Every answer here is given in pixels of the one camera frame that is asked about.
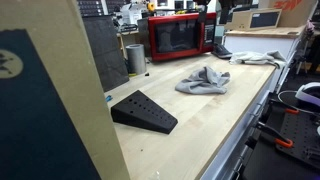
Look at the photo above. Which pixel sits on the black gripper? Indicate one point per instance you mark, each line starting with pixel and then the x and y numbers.
pixel 203 16

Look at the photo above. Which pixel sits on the grey ribbed cloth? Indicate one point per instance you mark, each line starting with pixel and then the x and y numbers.
pixel 203 83

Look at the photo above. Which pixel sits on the yellow object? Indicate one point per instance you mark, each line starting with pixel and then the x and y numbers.
pixel 132 75

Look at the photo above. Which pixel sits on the small blue object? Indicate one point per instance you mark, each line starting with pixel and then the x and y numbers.
pixel 108 98

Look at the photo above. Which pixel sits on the red and black microwave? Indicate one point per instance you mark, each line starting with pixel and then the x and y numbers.
pixel 176 36

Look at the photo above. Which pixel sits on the cardboard box with black panel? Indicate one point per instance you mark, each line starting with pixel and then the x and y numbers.
pixel 240 20

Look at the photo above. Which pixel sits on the dark grey sneaker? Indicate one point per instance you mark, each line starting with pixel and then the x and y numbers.
pixel 221 51

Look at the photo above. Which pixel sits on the white cabinet with wooden top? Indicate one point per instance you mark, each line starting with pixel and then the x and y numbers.
pixel 260 41

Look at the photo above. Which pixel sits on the white fluffy towel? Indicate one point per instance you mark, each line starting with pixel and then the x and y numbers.
pixel 253 58

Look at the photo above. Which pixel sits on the grey metal cylinder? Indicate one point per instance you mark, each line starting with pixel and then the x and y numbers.
pixel 136 60

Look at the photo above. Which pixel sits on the small black clip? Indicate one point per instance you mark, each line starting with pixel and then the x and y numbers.
pixel 147 74

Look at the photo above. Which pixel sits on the cardboard box with red print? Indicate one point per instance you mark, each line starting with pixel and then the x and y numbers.
pixel 296 13

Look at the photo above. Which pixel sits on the dark grey leaning panel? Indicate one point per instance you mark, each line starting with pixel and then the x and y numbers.
pixel 105 53

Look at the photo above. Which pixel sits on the black wedge block with holes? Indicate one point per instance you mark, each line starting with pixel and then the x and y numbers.
pixel 143 111

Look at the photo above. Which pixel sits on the black parts drawer cabinet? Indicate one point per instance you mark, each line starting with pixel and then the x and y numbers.
pixel 90 7

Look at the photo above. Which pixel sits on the black clamp with orange grip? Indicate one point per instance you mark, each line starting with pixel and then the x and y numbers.
pixel 278 138
pixel 289 110

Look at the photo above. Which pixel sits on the large cardboard box dark label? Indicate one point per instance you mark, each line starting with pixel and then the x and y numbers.
pixel 83 66

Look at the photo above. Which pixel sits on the white rounded device purple light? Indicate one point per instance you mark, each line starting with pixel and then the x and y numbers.
pixel 311 93

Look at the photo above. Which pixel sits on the black perforated board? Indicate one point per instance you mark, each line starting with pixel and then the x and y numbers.
pixel 300 133

